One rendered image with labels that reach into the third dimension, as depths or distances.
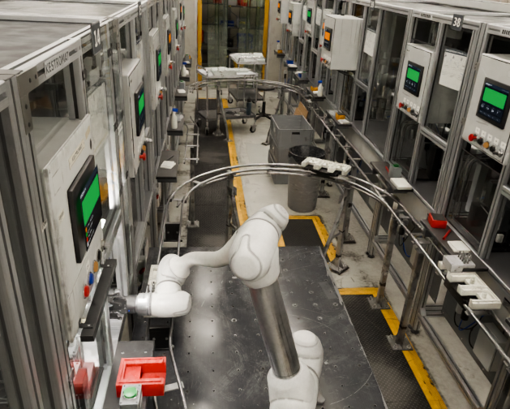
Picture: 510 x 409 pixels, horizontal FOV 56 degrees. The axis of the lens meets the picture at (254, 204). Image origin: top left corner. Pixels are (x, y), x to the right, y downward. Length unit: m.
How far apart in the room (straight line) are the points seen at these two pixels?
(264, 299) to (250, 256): 0.19
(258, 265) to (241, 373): 0.82
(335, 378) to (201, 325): 0.67
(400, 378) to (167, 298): 1.78
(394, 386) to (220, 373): 1.36
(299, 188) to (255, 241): 3.42
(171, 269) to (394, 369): 1.79
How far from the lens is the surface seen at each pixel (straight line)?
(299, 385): 1.75
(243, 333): 2.33
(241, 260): 1.42
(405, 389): 3.20
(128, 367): 1.82
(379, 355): 3.37
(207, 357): 2.22
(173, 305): 1.93
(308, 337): 1.94
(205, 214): 4.81
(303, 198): 4.88
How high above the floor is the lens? 2.21
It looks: 26 degrees down
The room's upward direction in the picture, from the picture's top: 3 degrees clockwise
